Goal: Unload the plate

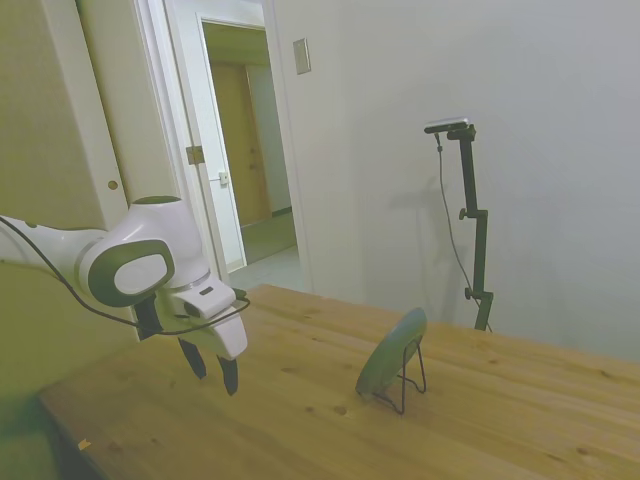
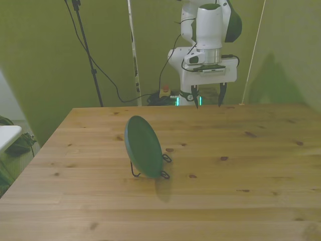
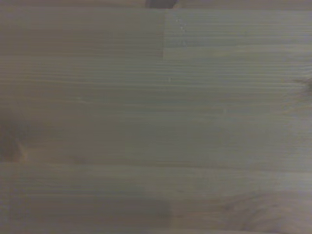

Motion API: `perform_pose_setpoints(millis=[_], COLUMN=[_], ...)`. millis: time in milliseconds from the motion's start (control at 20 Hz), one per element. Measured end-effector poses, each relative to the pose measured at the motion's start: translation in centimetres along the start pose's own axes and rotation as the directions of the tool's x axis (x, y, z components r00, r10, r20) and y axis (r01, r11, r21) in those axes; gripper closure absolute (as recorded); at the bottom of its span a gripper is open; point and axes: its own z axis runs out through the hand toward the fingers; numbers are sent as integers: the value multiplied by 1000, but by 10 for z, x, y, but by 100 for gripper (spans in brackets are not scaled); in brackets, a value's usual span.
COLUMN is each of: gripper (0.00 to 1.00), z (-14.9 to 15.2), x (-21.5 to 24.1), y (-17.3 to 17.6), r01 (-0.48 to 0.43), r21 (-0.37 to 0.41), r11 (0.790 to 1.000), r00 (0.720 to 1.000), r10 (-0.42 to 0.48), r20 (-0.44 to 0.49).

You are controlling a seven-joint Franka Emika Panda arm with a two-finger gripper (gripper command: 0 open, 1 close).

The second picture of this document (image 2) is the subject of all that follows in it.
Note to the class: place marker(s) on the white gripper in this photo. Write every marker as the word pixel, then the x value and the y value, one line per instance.
pixel 213 77

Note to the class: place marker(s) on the green plate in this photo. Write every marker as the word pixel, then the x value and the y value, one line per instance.
pixel 144 148

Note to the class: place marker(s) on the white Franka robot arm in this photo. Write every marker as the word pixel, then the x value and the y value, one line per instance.
pixel 209 27

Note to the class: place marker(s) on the yellow emergency stop button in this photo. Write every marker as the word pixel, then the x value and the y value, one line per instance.
pixel 165 93

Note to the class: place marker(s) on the black tripod stand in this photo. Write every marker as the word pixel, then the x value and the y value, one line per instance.
pixel 86 50

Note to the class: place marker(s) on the dark bag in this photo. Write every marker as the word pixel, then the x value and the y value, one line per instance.
pixel 21 144

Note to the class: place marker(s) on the white side table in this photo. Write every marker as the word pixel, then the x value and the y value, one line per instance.
pixel 7 135

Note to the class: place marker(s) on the white vented wrist camera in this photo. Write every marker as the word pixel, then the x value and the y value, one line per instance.
pixel 213 69

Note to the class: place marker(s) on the white divider post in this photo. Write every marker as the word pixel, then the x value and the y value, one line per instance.
pixel 134 50

